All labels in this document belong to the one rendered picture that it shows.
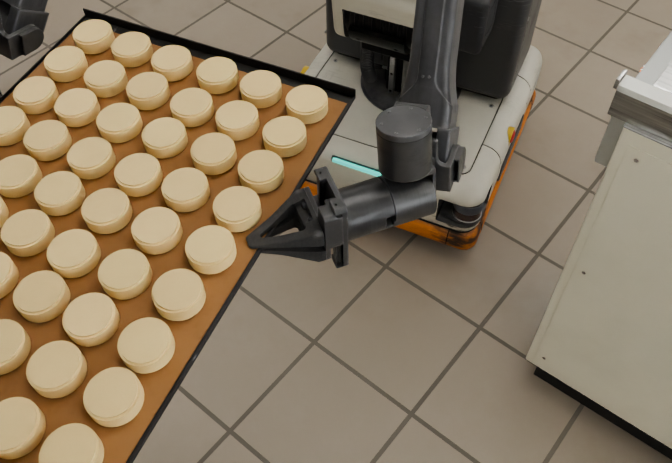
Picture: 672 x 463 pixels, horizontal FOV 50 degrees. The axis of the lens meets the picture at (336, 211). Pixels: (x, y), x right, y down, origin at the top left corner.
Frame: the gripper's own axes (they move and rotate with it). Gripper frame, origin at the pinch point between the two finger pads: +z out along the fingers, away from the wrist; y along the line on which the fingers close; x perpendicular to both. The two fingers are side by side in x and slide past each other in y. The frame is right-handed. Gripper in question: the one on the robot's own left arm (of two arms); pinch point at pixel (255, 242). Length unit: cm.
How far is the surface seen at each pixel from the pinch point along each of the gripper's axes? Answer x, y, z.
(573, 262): 13, 54, -61
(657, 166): 8, 23, -65
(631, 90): 16, 13, -62
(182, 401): 36, 101, 19
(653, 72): 23, 20, -73
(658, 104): 12, 14, -64
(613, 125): 19, 24, -64
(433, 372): 21, 103, -40
